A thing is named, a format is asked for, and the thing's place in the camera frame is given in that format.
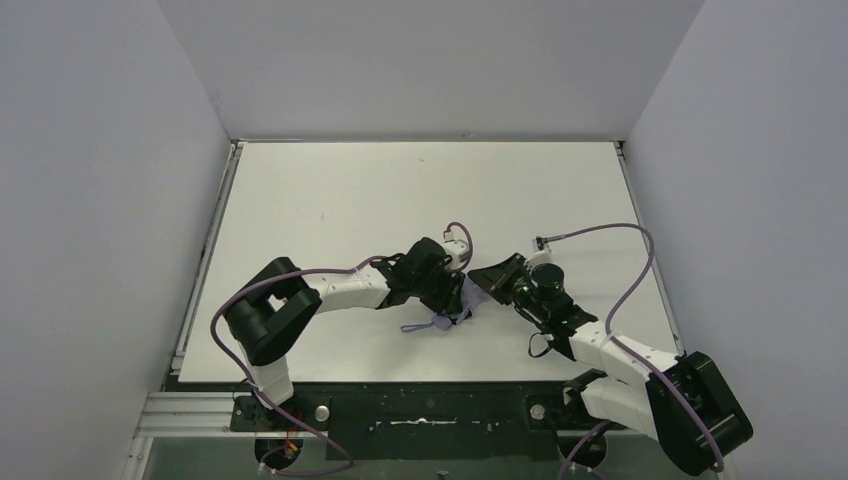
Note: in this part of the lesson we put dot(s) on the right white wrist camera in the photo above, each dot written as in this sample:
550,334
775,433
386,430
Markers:
541,254

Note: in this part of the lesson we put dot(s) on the black and lavender folding umbrella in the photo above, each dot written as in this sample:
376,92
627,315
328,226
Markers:
471,296

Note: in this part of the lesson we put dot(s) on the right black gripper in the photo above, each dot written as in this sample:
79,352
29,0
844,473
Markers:
506,282

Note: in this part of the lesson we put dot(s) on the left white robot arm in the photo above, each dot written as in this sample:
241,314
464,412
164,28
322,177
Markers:
268,315

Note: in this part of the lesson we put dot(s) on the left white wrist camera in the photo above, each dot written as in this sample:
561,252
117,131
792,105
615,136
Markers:
459,253

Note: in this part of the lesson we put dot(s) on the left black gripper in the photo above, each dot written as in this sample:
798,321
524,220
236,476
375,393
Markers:
448,294

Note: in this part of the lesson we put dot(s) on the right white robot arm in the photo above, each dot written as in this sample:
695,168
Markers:
682,401

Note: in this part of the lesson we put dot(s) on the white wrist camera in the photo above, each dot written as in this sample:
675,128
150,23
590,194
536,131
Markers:
541,254
459,253

